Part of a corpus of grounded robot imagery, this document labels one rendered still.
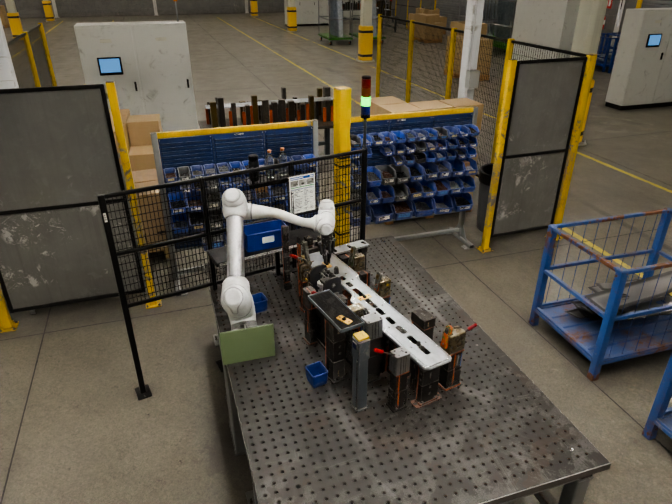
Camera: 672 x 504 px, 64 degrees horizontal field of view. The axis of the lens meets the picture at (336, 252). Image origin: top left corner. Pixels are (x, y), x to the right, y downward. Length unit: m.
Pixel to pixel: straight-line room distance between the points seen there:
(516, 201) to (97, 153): 4.13
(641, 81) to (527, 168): 7.94
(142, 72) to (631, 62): 9.71
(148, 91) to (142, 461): 6.74
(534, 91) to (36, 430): 5.07
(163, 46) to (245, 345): 6.81
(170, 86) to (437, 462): 7.81
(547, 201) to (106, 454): 4.90
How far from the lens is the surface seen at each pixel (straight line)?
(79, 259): 5.08
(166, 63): 9.40
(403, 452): 2.77
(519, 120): 5.78
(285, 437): 2.83
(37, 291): 5.27
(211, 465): 3.71
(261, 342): 3.23
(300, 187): 3.93
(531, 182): 6.17
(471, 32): 7.62
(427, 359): 2.82
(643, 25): 13.41
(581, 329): 4.84
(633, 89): 13.68
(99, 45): 9.39
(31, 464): 4.10
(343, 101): 3.97
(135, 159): 7.09
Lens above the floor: 2.75
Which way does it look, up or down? 28 degrees down
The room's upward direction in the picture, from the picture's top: straight up
